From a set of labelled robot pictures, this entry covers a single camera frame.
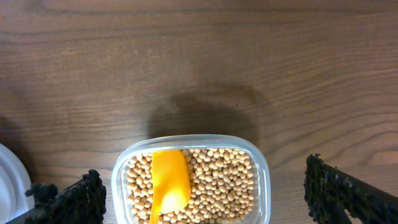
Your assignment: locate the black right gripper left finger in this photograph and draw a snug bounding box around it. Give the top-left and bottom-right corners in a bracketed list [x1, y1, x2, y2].
[6, 169, 106, 224]

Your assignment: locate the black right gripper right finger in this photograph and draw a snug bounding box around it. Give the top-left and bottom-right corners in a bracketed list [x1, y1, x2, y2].
[303, 154, 397, 224]

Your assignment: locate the yellow plastic scoop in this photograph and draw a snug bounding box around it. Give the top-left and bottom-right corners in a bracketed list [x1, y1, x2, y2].
[149, 151, 191, 224]

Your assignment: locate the white digital kitchen scale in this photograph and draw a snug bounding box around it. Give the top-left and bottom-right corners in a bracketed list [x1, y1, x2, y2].
[1, 144, 34, 223]

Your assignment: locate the clear container of soybeans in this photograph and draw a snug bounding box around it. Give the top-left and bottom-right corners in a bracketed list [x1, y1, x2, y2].
[111, 134, 271, 223]

